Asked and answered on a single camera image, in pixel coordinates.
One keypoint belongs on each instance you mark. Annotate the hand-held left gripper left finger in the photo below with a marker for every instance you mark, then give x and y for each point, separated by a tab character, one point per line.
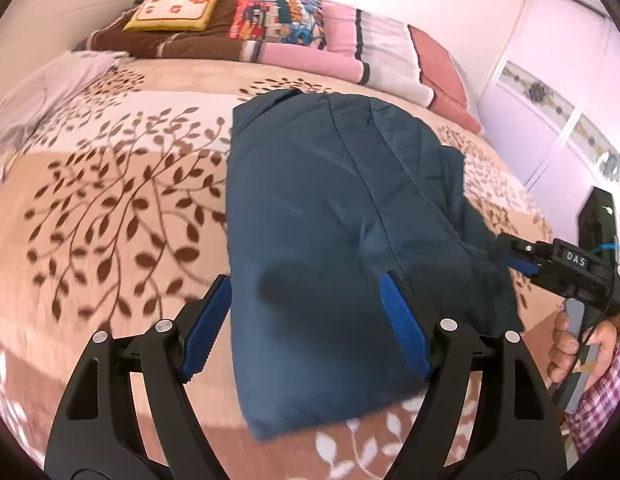
207	330

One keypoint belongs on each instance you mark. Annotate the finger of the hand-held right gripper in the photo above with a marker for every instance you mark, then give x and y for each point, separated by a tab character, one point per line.
522	262

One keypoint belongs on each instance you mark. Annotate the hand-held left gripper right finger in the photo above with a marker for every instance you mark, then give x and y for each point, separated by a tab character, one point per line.
404	325

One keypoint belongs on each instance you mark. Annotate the colourful cartoon cushion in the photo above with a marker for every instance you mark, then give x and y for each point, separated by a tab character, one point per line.
275	17

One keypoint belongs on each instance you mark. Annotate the dark blue padded jacket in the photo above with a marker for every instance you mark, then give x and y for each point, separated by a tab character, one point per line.
330	210

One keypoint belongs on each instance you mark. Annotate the lilac floral pillow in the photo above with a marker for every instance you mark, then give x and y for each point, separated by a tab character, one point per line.
35	105

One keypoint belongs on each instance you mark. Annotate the yellow flower cushion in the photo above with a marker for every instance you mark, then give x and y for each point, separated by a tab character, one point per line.
175	7

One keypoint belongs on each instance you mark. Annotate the person's right forearm plaid sleeve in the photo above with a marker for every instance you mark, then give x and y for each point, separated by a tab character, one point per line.
607	400

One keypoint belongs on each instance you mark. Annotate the beige leaf-printed bed blanket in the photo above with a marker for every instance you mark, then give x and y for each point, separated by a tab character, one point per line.
115	200

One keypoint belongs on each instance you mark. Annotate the lilac sliding-door wardrobe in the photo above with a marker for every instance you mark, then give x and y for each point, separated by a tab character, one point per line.
559	90

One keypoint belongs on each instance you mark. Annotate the pink striped folded blanket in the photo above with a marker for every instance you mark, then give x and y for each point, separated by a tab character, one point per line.
379	45

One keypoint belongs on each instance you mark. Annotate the person's right hand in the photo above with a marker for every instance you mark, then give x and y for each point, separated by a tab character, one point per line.
559	355

